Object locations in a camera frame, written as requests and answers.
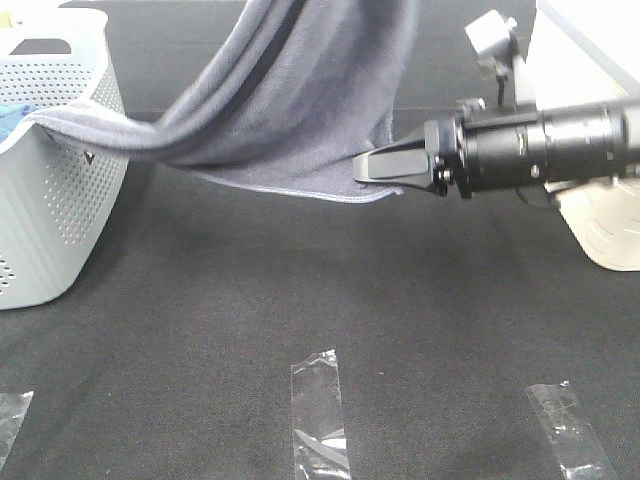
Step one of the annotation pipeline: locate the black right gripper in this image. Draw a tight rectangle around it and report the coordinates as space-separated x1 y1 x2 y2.
352 111 543 199

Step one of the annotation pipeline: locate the grey microfibre towel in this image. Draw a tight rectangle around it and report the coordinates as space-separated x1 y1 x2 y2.
30 1 420 203

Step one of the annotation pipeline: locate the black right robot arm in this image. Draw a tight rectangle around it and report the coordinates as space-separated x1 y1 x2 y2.
353 98 639 199

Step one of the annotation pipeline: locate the blue towel in basket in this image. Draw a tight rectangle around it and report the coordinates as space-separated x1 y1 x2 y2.
0 103 38 142

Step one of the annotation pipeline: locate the cream white storage basket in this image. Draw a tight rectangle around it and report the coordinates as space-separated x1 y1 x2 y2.
526 1 639 271

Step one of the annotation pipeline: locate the clear tape strip middle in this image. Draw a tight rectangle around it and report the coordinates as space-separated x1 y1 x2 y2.
290 350 352 479

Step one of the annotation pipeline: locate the clear tape strip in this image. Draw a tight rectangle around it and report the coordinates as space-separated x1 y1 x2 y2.
290 350 352 479
0 391 34 467
526 381 618 480

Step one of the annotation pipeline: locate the black felt table mat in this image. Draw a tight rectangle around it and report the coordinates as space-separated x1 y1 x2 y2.
0 0 640 480

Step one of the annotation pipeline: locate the clear tape strip right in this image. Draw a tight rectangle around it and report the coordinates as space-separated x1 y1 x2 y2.
526 381 618 480

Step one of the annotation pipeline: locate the grey perforated laundry basket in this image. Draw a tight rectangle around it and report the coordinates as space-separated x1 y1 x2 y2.
1 8 128 310

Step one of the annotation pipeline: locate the clear tape strip left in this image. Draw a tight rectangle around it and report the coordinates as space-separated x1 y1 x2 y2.
0 391 34 467

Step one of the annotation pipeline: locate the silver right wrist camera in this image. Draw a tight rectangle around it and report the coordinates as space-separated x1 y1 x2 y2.
464 9 536 108

